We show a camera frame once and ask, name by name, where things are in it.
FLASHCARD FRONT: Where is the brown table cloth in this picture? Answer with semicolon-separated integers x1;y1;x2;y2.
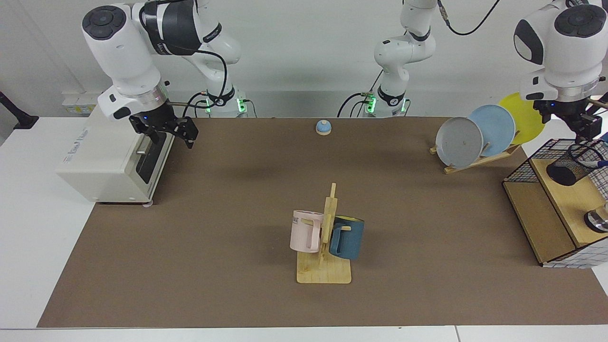
37;117;608;328

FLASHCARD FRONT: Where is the pink mug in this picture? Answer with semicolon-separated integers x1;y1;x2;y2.
290;209;324;254

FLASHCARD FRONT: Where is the light blue plate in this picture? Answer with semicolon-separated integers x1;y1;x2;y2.
468;104;516;157

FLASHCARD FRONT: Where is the wooden plate rack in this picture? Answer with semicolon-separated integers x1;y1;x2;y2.
429;142;522;175

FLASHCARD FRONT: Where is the grey plate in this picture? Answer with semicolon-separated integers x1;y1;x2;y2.
435;117;484;169

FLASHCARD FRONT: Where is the dark blue mug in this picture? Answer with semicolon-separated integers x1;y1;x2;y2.
329;215;365;261

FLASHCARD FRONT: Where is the black base cable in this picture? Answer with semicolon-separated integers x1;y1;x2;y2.
182;92;209;118
337;71;383;118

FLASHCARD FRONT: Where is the glass lid with metal knob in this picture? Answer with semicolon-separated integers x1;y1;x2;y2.
583;202;608;233

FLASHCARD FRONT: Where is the wire basket with wooden floor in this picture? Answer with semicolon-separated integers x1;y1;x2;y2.
503;138;608;266

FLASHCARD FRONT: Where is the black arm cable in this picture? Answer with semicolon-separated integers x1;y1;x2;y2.
164;43;228;119
437;0;608;111

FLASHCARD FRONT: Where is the pale toaster oven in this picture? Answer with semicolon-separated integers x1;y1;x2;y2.
56;90;180;206

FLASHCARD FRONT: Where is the yellow plate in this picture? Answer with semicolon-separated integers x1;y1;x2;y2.
498;92;547;145

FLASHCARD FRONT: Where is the wooden cup stand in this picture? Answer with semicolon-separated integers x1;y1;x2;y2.
296;183;352;285

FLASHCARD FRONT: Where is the white checkered cloth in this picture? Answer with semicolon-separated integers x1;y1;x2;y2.
543;247;608;269

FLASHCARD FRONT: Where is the black mesh pen holder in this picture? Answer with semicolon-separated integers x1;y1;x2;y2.
545;142;605;187

